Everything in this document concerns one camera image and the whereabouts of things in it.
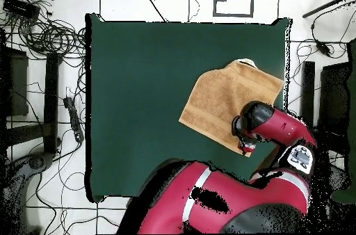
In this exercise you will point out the orange terry towel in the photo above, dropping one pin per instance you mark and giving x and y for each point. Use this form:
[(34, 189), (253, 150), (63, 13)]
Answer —
[(219, 101)]

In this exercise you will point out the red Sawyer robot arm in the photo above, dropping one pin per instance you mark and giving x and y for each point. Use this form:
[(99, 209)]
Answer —
[(278, 126)]

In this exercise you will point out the black flat bar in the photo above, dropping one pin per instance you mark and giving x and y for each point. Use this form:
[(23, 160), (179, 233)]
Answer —
[(51, 101), (308, 90)]

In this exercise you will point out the black panel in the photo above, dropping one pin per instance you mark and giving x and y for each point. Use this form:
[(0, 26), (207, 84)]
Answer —
[(16, 84), (333, 98)]

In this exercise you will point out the black power adapter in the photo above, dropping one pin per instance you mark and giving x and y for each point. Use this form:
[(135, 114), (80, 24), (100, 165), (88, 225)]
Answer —
[(323, 48)]

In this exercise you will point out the dark green table cloth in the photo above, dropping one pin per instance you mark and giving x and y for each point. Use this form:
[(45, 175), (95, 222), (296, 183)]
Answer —
[(133, 93)]

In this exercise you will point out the black rod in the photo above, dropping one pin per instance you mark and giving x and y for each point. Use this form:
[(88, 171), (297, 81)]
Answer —
[(328, 5)]

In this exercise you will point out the black power strip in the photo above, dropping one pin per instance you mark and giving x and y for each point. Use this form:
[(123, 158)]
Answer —
[(73, 118)]

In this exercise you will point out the grey chair base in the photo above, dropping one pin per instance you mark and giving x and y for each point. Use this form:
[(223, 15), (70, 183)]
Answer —
[(30, 165)]

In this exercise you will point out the black rectangular box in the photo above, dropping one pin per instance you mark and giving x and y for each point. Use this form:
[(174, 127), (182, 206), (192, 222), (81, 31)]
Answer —
[(20, 8)]

